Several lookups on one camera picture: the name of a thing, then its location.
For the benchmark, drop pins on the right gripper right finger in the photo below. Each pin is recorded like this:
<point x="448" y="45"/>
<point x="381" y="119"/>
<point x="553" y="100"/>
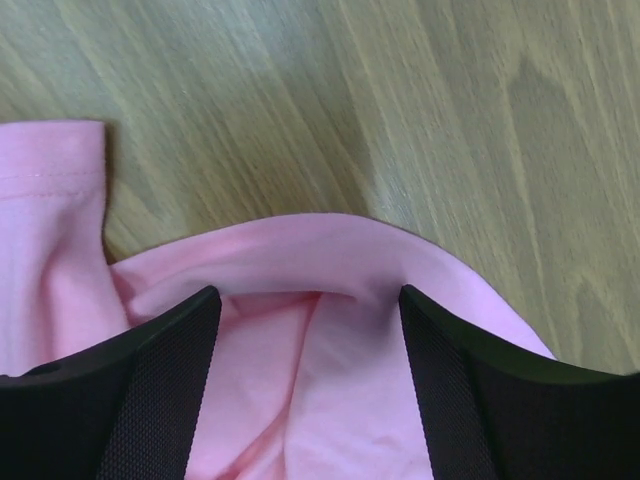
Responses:
<point x="493" y="410"/>

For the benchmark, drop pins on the pink t shirt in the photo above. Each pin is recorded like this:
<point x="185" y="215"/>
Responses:
<point x="309" y="378"/>

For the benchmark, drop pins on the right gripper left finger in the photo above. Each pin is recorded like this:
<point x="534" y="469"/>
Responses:
<point x="126" y="408"/>

